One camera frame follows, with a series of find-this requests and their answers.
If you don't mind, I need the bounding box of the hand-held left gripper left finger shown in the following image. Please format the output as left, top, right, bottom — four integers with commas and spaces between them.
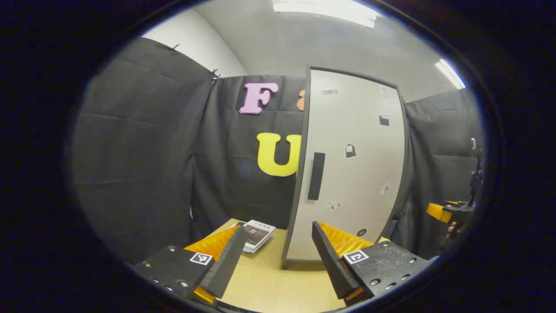
132, 225, 246, 306

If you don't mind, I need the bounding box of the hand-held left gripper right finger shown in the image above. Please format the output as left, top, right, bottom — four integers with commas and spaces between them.
311, 220, 430, 306

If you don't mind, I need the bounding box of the dark grey cabinet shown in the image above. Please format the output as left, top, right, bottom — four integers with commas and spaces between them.
281, 65, 410, 270

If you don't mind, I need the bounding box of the black door handle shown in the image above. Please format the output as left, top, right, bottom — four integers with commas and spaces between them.
308, 152, 326, 201

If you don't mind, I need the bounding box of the white cabinet door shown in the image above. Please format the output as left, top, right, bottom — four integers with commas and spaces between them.
287, 69, 407, 262

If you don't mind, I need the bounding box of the white book with portrait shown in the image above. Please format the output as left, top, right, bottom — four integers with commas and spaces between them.
241, 220, 276, 253

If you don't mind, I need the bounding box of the small ceiling light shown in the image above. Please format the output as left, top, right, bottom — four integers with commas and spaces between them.
436, 59, 466, 90

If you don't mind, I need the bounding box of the black backdrop cloth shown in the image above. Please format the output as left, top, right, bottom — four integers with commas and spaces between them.
72, 37, 485, 266

